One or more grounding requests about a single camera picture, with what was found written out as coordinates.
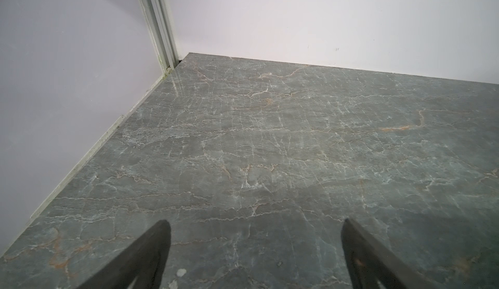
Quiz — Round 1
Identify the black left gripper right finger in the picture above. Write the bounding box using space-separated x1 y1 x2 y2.
340 218 435 288

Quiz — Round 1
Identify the aluminium frame corner post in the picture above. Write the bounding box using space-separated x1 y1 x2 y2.
140 0 181 75

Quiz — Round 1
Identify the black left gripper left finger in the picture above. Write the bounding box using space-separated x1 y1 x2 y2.
79 220 172 288

